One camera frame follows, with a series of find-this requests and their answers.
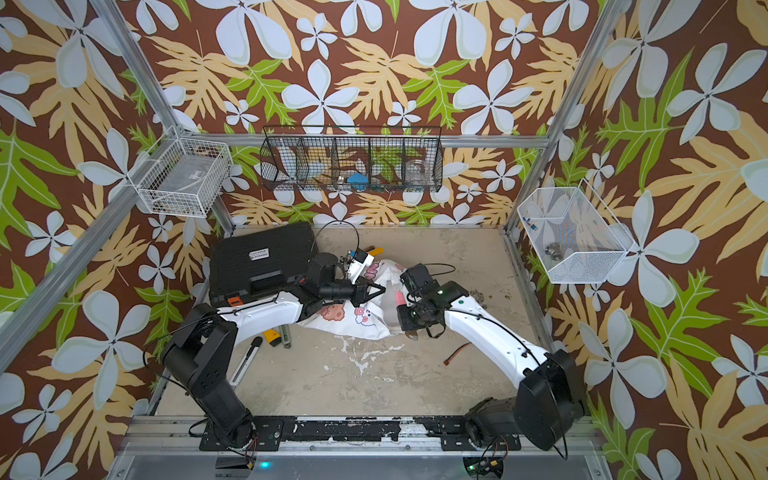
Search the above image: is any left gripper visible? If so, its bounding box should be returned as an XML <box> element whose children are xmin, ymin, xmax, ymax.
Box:
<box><xmin>320</xmin><ymin>274</ymin><xmax>386</xmax><ymax>308</ymax></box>

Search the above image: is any white cartoon print pouch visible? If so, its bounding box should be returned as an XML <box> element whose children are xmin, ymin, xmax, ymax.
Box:
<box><xmin>299</xmin><ymin>259</ymin><xmax>407</xmax><ymax>340</ymax></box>

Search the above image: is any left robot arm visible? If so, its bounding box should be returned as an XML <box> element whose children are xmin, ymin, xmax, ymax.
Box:
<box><xmin>160</xmin><ymin>249</ymin><xmax>386</xmax><ymax>453</ymax></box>

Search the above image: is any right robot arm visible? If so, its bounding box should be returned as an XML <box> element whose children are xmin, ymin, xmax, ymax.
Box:
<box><xmin>397</xmin><ymin>264</ymin><xmax>586</xmax><ymax>451</ymax></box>

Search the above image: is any black white pen knife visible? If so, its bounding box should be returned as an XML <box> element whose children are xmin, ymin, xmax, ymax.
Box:
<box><xmin>229</xmin><ymin>336</ymin><xmax>263</xmax><ymax>388</ymax></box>

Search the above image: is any blue object in basket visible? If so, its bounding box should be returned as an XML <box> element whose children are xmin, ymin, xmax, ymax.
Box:
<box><xmin>346</xmin><ymin>173</ymin><xmax>370</xmax><ymax>191</ymax></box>

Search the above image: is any yellow black cutter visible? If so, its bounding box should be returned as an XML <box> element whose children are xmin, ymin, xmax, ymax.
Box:
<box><xmin>263</xmin><ymin>329</ymin><xmax>282</xmax><ymax>347</ymax></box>

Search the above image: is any black plastic tool case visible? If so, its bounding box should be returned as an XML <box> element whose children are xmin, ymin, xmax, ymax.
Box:
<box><xmin>209</xmin><ymin>222</ymin><xmax>317</xmax><ymax>307</ymax></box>

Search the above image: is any white mesh basket right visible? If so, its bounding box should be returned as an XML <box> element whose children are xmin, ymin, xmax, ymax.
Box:
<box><xmin>517</xmin><ymin>180</ymin><xmax>636</xmax><ymax>285</ymax></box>

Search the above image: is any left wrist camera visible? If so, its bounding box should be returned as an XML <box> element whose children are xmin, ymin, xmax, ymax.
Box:
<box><xmin>346</xmin><ymin>249</ymin><xmax>374</xmax><ymax>284</ymax></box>

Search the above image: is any red black cable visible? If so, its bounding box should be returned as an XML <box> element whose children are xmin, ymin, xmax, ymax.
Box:
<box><xmin>443</xmin><ymin>341</ymin><xmax>472</xmax><ymax>367</ymax></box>

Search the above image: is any black wire basket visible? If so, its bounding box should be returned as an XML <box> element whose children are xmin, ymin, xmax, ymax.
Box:
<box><xmin>255</xmin><ymin>125</ymin><xmax>444</xmax><ymax>192</ymax></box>

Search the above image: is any white wire basket left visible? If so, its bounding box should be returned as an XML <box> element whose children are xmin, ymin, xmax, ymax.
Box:
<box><xmin>132</xmin><ymin>127</ymin><xmax>233</xmax><ymax>218</ymax></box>

